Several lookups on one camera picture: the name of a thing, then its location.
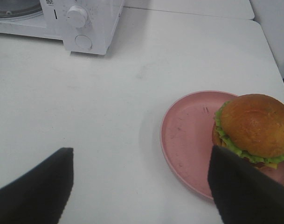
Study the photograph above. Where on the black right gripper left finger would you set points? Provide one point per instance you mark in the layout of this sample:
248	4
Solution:
40	195

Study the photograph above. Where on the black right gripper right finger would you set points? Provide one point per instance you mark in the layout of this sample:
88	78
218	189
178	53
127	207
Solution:
241	193

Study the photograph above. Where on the burger with lettuce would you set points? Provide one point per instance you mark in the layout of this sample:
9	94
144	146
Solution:
252	127

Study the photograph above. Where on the pink round plate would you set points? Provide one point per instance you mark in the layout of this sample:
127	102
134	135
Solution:
186	139

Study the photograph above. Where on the round white door release button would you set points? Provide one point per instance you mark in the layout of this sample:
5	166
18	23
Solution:
83	42

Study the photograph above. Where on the white microwave oven body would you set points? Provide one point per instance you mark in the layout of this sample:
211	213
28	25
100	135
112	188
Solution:
51	23

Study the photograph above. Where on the glass microwave turntable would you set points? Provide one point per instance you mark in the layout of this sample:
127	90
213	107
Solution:
17	8

